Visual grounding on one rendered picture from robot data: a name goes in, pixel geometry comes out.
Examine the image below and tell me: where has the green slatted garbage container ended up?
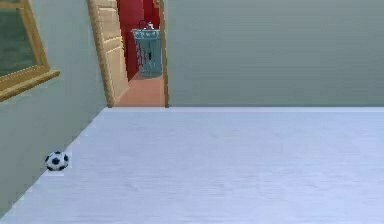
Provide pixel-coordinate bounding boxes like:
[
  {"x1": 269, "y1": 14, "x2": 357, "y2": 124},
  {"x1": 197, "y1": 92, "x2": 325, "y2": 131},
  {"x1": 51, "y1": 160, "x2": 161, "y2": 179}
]
[{"x1": 130, "y1": 19, "x2": 163, "y2": 79}]

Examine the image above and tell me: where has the light wooden room door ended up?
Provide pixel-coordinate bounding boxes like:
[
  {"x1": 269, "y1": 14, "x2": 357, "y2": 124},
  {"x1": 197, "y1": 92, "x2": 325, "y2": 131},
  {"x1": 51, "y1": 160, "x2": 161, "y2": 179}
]
[{"x1": 87, "y1": 0, "x2": 130, "y2": 108}]

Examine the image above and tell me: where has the black and white football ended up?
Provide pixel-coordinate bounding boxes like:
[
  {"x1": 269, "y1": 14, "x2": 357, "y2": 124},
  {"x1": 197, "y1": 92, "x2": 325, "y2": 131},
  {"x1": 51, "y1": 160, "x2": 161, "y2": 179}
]
[{"x1": 44, "y1": 150, "x2": 70, "y2": 172}]

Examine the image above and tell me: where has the wooden framed window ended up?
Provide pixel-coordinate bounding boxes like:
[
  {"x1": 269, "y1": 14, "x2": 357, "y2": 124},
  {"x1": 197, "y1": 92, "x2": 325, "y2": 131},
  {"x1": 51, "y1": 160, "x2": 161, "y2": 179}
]
[{"x1": 0, "y1": 0, "x2": 62, "y2": 103}]

